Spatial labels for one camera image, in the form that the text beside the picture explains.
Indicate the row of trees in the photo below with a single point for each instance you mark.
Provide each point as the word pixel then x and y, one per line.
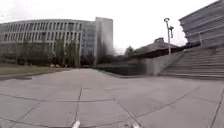
pixel 40 55

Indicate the grey concrete wall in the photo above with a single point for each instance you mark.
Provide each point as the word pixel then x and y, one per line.
pixel 160 63

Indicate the dark hedge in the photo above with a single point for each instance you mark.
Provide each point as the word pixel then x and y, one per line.
pixel 123 69

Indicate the grey paved plaza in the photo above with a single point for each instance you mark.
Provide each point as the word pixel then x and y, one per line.
pixel 100 86

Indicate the wide grey stone stairs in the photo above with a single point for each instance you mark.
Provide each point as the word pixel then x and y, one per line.
pixel 196 63

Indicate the grass field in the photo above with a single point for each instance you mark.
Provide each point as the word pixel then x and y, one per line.
pixel 20 70

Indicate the street lamp pole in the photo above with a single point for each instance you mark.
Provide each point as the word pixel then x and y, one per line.
pixel 168 36

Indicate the robot's own part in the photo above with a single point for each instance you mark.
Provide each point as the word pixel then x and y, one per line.
pixel 135 125
pixel 76 124

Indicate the large curved glass building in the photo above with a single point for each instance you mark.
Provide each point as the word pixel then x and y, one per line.
pixel 50 31

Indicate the tree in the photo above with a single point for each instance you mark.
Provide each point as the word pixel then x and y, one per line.
pixel 129 51

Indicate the low building with dark roof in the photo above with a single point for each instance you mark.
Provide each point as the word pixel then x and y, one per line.
pixel 153 48

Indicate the grey layered overhanging building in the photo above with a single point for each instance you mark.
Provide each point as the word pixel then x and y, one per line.
pixel 203 23

